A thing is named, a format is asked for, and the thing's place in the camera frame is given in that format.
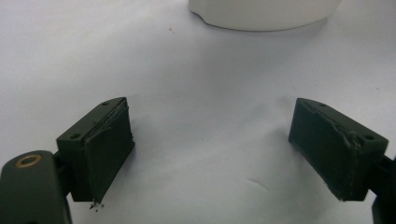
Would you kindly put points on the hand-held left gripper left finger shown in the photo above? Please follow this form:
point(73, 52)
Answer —
point(102, 149)

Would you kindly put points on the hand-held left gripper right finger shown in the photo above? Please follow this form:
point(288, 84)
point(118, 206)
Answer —
point(336, 149)

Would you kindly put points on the white bottle with blue pump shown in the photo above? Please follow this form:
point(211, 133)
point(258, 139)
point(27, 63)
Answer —
point(264, 14)

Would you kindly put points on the white table mat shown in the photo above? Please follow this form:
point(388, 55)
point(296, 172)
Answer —
point(202, 109)

